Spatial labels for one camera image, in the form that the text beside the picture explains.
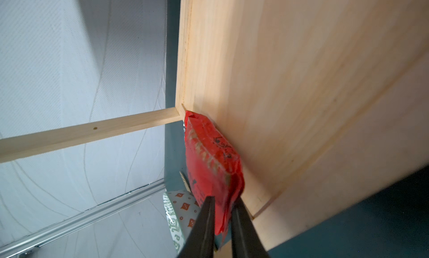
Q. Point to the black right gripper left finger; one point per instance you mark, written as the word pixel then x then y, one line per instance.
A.
pixel 201 241

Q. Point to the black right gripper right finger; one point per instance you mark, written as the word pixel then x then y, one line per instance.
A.
pixel 245 240

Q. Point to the red tea bag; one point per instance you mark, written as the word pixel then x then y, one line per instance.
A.
pixel 214 167

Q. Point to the wooden two-tier shelf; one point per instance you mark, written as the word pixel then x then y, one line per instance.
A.
pixel 87 90

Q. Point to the patterned ceramic bowl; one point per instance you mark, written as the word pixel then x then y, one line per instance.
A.
pixel 181 210

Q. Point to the wooden chopstick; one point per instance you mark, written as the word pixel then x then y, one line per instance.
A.
pixel 185 181

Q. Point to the aluminium top rail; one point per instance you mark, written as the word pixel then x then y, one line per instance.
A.
pixel 81 221

